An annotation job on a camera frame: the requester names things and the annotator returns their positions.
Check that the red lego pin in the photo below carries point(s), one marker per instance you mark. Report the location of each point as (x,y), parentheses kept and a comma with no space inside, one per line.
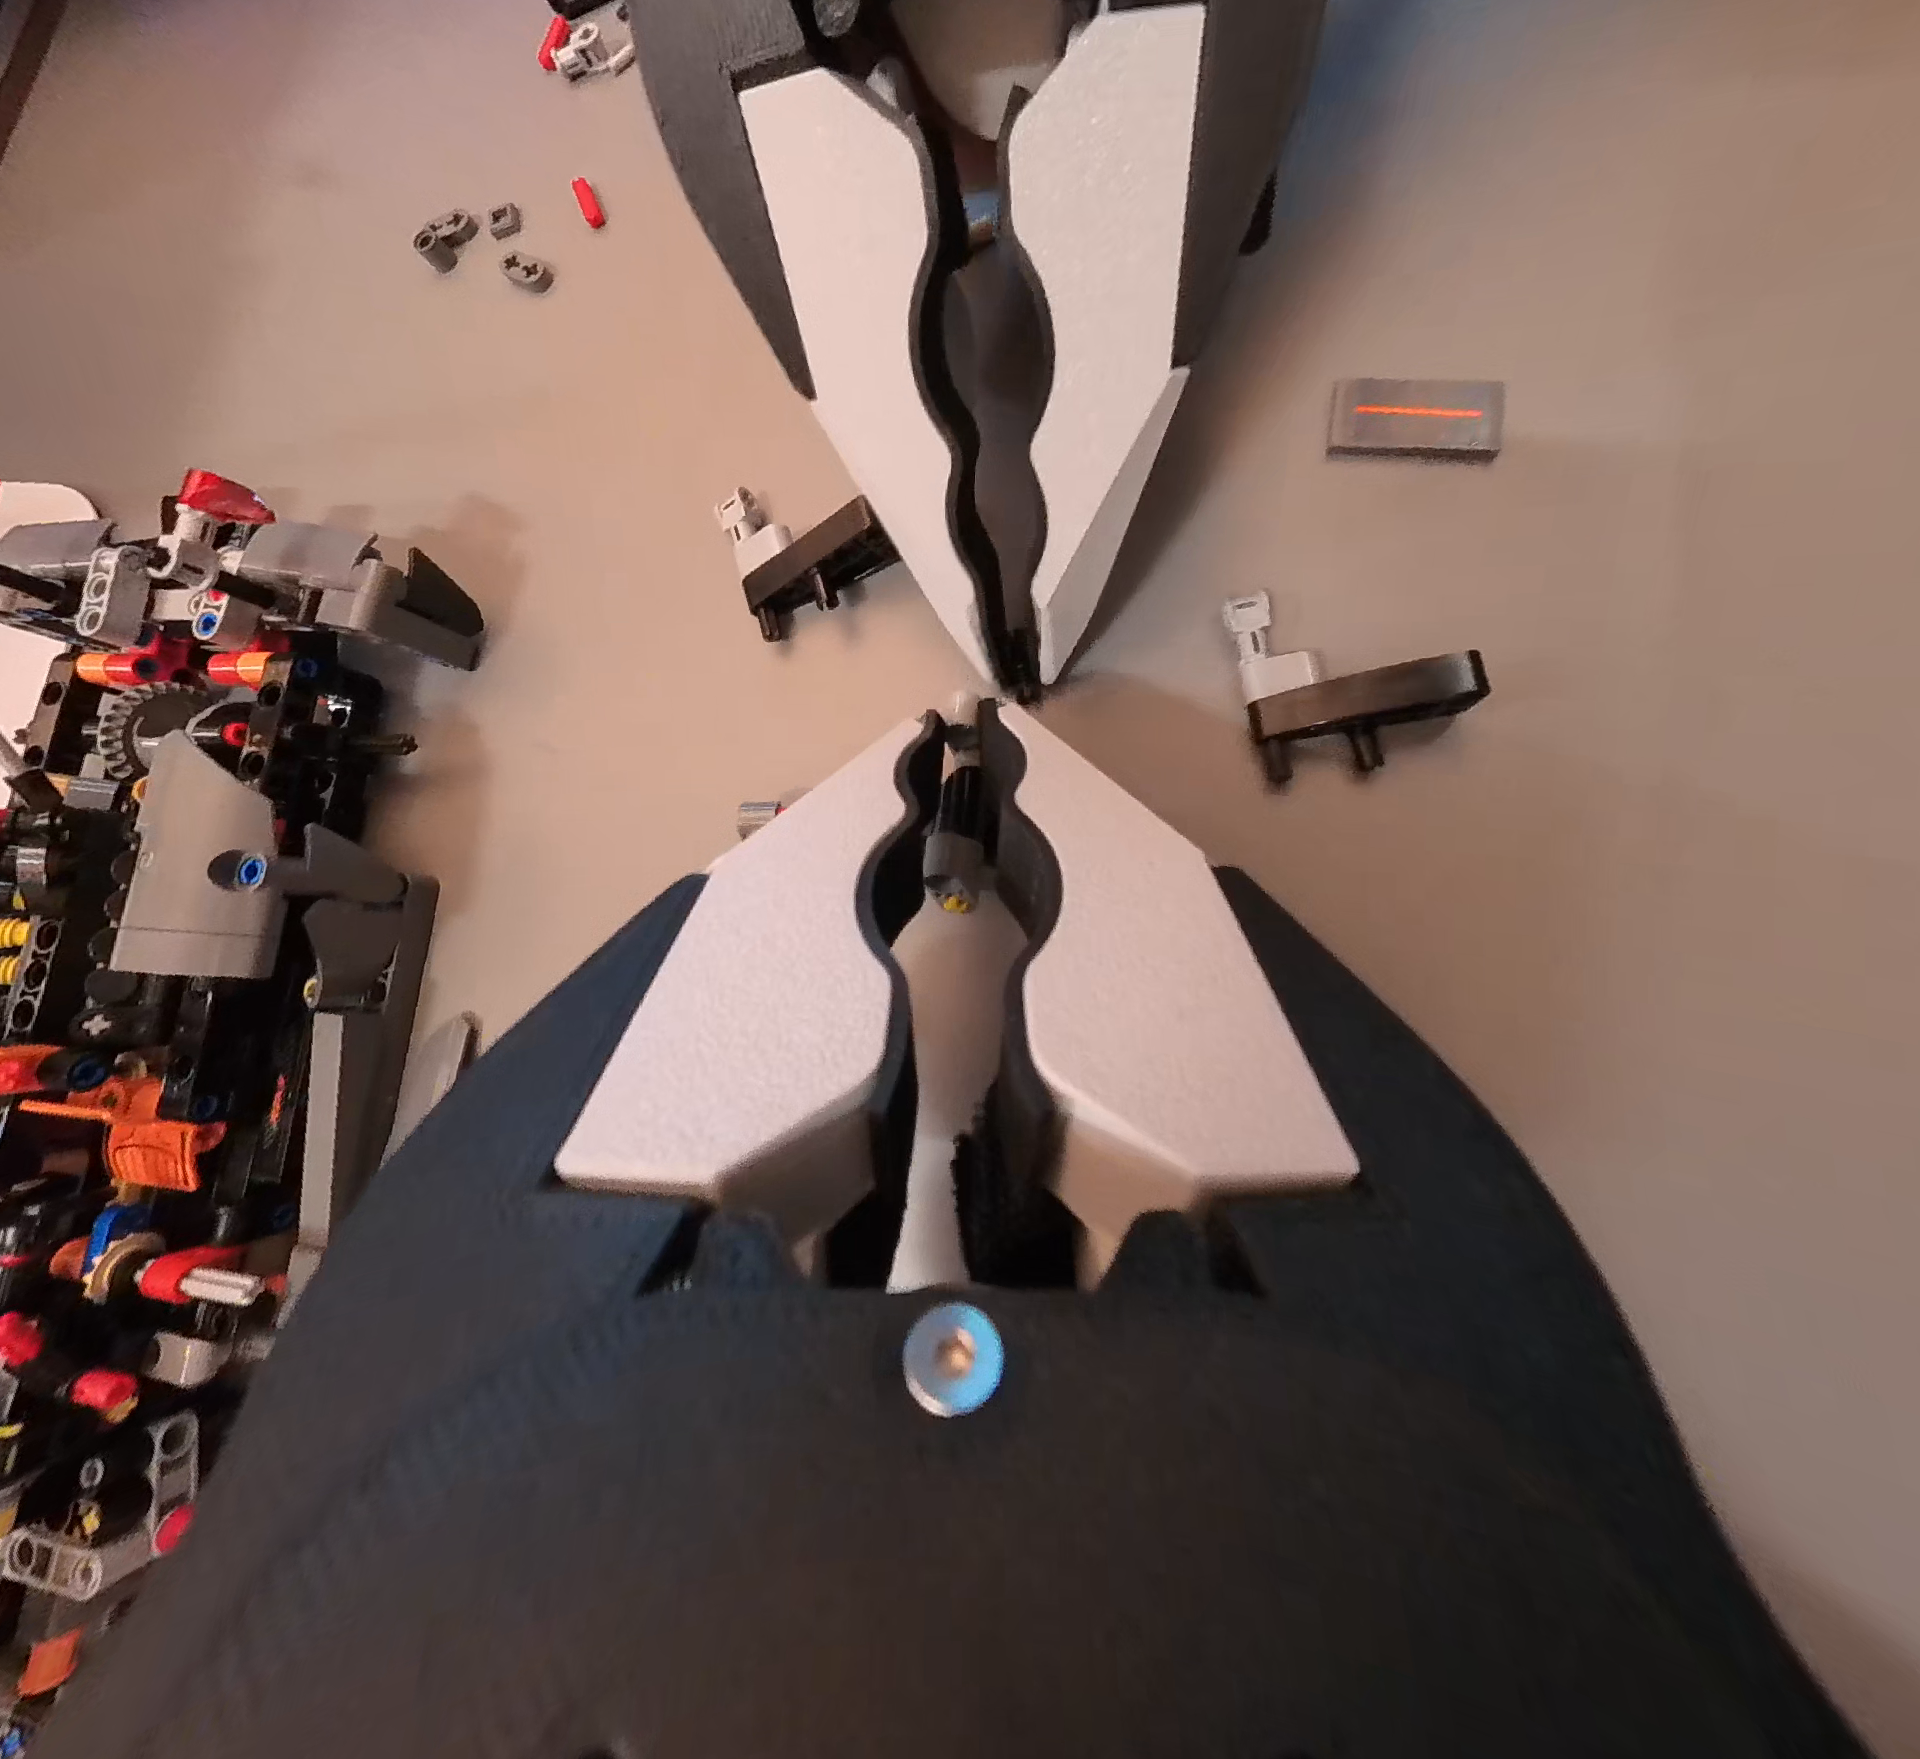
(590,202)

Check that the large lego vehicle model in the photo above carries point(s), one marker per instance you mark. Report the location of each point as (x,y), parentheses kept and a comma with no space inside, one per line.
(195,890)

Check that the black lego beam assembly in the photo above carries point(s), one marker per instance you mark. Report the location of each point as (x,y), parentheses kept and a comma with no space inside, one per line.
(1380,694)
(826,551)

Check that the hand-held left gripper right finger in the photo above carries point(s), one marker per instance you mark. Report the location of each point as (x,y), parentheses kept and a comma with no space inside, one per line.
(1185,1039)

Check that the white rounded board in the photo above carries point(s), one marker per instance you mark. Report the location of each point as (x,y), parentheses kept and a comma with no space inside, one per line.
(31,498)

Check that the dark grey lego axle assembly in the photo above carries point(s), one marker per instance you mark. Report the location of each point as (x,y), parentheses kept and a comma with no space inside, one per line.
(957,838)

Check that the large dark printed box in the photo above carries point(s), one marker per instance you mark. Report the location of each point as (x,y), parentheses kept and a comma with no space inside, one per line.
(15,5)

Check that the black lego assembly red pins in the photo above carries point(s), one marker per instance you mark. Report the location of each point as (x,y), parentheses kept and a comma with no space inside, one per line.
(756,818)

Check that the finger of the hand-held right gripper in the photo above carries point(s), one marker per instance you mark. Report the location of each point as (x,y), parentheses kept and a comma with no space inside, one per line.
(840,288)
(1109,215)

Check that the dark grey lego connector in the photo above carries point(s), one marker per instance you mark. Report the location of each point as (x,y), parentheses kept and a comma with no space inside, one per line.
(527,270)

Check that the dark lego tile red stripe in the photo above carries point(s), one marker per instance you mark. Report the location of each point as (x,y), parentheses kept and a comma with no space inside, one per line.
(1415,416)

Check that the light grey lego rod assembly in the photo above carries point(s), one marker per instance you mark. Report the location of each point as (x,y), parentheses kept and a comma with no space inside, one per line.
(586,52)

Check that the dark grey lego beam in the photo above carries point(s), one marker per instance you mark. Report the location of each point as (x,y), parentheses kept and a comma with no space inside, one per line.
(446,240)

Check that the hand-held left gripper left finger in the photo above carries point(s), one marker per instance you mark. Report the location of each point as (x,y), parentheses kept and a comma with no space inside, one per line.
(720,1039)

